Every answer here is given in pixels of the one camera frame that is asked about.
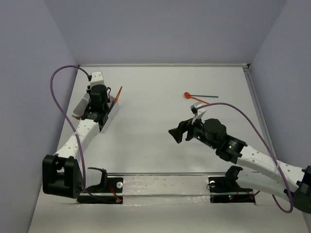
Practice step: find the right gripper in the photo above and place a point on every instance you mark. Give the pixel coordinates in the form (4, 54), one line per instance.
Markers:
(177, 132)

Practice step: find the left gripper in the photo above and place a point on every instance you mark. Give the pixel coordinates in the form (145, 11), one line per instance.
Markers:
(97, 87)

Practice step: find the orange plastic chopstick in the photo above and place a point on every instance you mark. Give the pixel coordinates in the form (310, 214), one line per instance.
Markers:
(118, 94)

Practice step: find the orange plastic spoon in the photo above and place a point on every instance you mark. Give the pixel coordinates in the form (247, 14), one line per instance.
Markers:
(189, 96)

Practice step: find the teal plastic chopstick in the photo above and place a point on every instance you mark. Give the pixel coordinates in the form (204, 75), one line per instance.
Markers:
(205, 96)

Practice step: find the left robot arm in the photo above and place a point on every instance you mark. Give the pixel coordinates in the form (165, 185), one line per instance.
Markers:
(64, 173)

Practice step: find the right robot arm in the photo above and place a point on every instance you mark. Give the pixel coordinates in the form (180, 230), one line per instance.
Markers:
(251, 168)

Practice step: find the white divided organizer tray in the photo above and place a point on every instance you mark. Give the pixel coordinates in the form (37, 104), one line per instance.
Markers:
(103, 119)

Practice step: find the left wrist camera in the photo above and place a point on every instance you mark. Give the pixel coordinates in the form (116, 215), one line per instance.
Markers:
(95, 78)

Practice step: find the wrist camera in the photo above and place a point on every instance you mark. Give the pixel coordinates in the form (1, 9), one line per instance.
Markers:
(95, 78)
(198, 113)

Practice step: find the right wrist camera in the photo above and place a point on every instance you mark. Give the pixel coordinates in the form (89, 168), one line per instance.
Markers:
(198, 113)

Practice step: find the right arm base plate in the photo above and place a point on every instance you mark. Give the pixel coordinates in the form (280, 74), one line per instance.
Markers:
(224, 191)

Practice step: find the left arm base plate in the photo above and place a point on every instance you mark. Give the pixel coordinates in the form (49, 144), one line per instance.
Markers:
(102, 188)

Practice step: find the aluminium table rail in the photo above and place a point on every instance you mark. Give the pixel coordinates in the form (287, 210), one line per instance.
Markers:
(259, 112)

